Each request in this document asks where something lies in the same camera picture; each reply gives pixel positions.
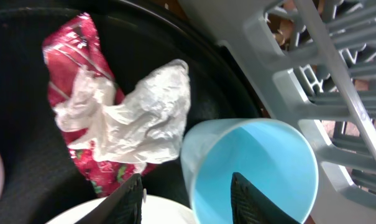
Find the crumpled white tissue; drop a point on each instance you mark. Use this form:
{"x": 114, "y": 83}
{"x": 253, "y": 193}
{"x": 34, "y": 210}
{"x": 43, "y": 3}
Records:
{"x": 146, "y": 127}

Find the light blue plastic cup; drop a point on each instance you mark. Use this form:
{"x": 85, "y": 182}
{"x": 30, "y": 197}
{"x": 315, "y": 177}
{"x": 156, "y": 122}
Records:
{"x": 270, "y": 154}

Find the round black tray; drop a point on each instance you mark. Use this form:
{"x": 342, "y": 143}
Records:
{"x": 41, "y": 180}

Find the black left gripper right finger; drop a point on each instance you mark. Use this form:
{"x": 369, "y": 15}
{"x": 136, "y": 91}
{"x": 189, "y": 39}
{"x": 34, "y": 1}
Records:
{"x": 251, "y": 206}

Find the grey dishwasher rack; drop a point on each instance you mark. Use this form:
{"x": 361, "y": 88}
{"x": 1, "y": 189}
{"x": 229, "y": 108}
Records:
{"x": 313, "y": 66}

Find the white round plate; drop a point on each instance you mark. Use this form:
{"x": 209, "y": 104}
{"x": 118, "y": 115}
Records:
{"x": 155, "y": 210}

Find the red snack wrapper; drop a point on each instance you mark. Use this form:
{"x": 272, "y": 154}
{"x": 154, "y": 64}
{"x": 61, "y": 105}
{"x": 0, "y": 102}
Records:
{"x": 73, "y": 49}

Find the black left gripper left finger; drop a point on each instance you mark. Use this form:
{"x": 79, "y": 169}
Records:
{"x": 123, "y": 206}

